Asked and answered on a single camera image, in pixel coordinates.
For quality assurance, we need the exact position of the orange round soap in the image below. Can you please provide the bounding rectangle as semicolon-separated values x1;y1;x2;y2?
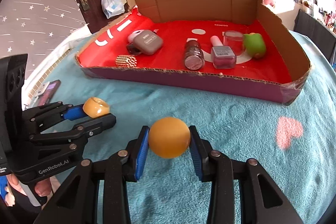
148;117;191;159
83;97;110;118

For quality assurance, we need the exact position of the studded metallic ring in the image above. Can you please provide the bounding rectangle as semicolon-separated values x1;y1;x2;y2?
115;54;138;68

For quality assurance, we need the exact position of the small pink round device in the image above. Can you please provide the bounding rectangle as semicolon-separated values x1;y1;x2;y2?
127;30;144;43

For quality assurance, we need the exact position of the taupe square bottle black cap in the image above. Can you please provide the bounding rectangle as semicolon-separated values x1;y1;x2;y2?
126;30;163;55

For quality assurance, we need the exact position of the glitter nail polish red cap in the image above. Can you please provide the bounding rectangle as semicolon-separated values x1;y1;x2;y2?
183;39;205;71

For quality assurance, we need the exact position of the pink cap nail polish bottle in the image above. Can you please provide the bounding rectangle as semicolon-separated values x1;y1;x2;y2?
210;36;236;69

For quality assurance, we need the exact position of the green frog hood toy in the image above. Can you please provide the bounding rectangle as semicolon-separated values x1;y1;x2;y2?
243;33;266;59

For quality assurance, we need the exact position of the clear plastic cup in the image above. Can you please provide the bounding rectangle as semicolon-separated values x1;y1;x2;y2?
223;31;244;56

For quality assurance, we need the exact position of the person's left hand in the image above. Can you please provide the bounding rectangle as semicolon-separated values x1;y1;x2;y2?
4;173;61;197

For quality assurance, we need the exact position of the smartphone on blanket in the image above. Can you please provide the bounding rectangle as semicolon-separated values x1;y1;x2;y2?
34;80;61;106

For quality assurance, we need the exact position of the white plastic bag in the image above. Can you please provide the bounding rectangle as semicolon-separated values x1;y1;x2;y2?
101;0;125;19

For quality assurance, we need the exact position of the red lined cardboard box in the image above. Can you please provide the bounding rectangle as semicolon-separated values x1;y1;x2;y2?
75;0;311;105

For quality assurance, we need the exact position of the grey covered side table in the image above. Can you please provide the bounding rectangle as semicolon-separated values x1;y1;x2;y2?
293;10;335;65

